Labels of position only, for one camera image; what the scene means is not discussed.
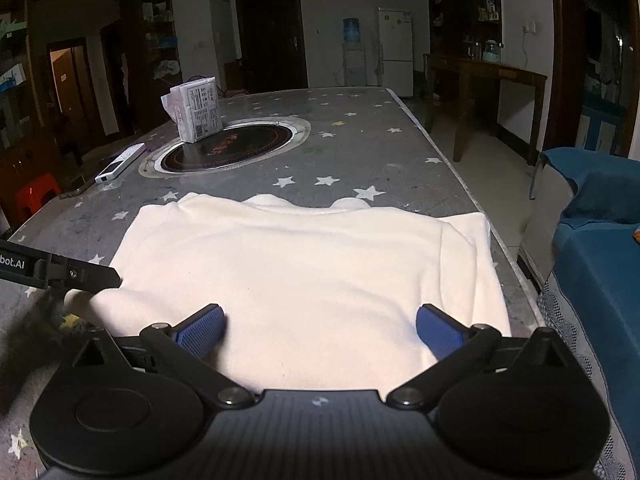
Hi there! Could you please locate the white remote control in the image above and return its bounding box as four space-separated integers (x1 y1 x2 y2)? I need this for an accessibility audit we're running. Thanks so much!
94 143 146 184

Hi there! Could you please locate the brown wooden door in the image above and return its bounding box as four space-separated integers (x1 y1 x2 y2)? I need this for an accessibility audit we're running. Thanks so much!
48 42 101 139

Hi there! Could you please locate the white tissue pack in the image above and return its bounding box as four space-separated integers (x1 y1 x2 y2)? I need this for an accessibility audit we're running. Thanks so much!
160 77 224 144

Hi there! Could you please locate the dark wooden side desk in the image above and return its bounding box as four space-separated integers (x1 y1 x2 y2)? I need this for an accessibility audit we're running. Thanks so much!
423 53 549 166

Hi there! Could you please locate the blue covered sofa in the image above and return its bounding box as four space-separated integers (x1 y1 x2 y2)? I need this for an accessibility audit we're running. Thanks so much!
536 147 640 480

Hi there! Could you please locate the dark entrance door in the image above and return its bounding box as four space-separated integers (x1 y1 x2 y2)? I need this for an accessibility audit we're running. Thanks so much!
234 0 309 94

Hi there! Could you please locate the round built-in induction cooker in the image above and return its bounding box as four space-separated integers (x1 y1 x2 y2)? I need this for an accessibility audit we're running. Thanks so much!
138 118 311 179

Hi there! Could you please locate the white water dispenser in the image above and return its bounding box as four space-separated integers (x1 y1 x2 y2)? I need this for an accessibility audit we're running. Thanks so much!
342 42 368 87

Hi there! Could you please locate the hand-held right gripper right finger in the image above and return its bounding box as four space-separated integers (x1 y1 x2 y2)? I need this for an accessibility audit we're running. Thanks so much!
386 303 576 410

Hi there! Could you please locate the cream knit sweater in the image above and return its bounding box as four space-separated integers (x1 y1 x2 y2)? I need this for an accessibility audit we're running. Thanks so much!
64 192 512 394

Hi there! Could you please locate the red plastic stool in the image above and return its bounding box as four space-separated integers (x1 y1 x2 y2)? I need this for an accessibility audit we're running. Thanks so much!
13 173 62 216

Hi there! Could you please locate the dark wooden display cabinet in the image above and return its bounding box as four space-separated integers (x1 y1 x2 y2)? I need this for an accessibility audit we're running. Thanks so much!
427 0 504 61

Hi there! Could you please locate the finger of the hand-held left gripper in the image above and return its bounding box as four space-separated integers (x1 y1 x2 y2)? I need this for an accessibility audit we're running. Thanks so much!
48 254 123 291

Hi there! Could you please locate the white refrigerator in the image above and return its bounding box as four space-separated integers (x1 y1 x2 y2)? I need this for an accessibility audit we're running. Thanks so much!
375 7 415 99

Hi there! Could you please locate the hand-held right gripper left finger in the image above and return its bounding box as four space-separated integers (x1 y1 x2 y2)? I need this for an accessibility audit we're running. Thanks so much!
71 303 256 408

